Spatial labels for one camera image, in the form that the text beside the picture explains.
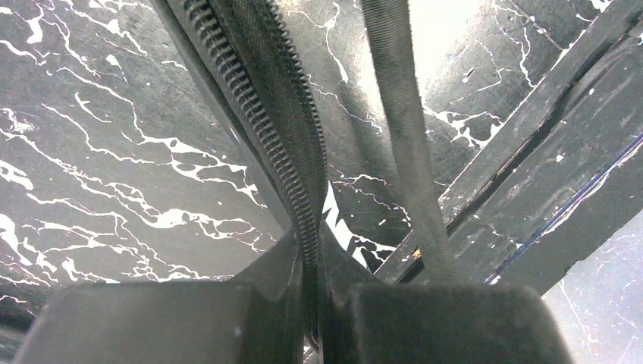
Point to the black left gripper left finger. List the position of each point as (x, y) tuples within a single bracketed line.
[(255, 317)]

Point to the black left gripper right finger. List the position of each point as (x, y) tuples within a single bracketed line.
[(364, 320)]

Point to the black racket cover bag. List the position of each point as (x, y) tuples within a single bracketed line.
[(244, 50)]

